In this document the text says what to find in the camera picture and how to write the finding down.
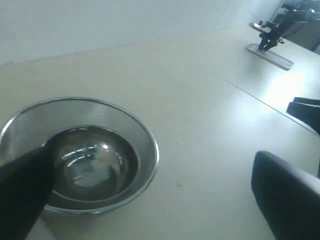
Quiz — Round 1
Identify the dark object at right edge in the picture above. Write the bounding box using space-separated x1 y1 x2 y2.
286 97 320 135

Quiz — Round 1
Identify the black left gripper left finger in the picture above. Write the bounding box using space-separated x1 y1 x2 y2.
0 147 55 240

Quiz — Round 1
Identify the small shiny steel bowl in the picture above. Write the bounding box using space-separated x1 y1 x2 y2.
45 126 140 203

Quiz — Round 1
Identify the steel mesh colander bowl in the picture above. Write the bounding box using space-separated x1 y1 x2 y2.
0 97 159 215

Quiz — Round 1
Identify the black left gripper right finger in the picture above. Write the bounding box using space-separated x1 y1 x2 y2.
251 151 320 240

